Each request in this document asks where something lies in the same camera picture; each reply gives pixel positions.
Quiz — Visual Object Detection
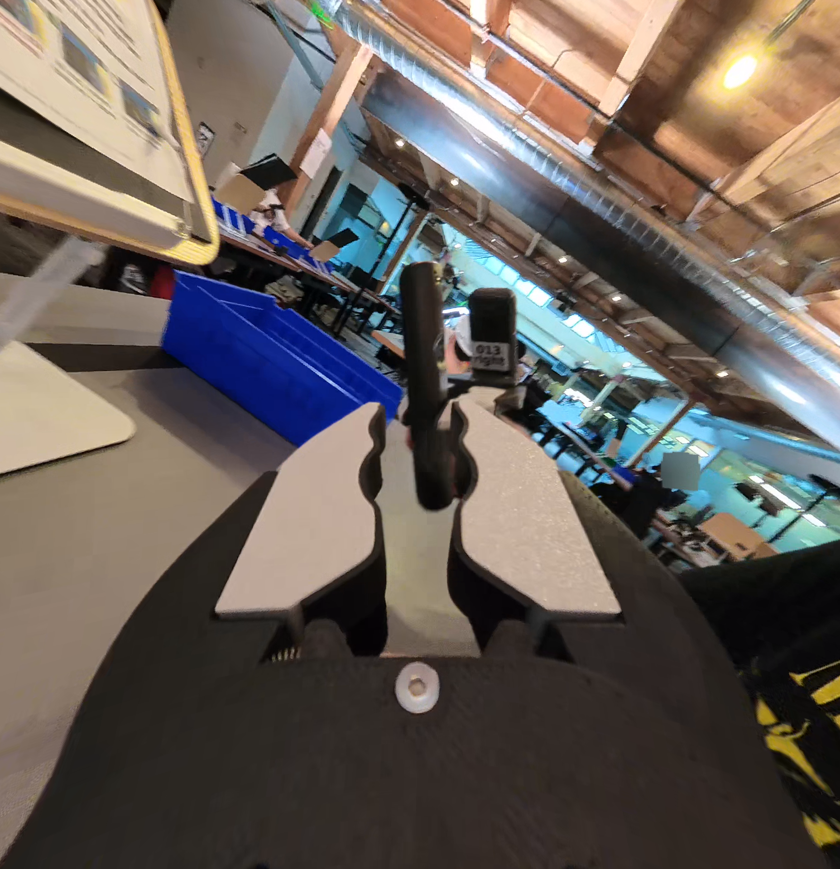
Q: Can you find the printed instruction sheet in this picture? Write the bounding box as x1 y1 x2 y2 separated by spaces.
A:
0 0 197 205

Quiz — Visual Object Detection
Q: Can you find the person's black yellow shirt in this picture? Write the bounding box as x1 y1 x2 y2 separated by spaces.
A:
678 536 840 850

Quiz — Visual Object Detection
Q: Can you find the black remote control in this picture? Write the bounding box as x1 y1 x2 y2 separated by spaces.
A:
399 261 458 511

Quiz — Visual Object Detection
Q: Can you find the small blue storage bin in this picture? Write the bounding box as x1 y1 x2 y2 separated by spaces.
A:
211 197 339 272

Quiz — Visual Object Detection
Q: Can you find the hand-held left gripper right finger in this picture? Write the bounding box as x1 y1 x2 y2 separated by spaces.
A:
448 399 622 656

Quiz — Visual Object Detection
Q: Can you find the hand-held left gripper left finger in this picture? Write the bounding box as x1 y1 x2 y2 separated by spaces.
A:
216 402 390 656

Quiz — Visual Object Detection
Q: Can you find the white paper notice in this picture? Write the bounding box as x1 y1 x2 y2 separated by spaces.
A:
303 129 334 179

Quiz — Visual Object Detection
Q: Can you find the blue plastic bin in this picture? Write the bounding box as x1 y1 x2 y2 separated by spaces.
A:
162 269 403 447

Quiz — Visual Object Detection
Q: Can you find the white metal document stand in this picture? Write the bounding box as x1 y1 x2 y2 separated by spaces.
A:
0 132 197 479

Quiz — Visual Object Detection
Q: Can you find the black floor pole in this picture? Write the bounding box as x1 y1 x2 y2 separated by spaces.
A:
338 183 431 337

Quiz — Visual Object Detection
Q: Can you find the black backing panel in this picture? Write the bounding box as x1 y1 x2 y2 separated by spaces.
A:
0 81 190 211

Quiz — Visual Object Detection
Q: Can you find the wooden board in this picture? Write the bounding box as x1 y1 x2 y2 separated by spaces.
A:
0 0 221 267

